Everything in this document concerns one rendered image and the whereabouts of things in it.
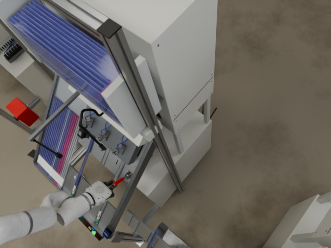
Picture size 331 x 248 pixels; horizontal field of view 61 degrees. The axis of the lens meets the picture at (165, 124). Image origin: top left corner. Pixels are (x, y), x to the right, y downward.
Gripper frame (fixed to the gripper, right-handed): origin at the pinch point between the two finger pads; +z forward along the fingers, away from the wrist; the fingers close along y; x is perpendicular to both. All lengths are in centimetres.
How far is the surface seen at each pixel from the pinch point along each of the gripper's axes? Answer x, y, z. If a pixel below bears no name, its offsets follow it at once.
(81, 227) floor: 104, 32, 20
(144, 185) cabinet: 19.3, -3.9, 28.0
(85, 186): 16.8, 15.9, -2.1
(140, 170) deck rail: -17.7, -10.0, 3.9
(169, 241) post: 78, -31, 51
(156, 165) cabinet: 10.2, -1.1, 39.6
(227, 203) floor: 48, -48, 93
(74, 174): 15.9, 25.9, -2.0
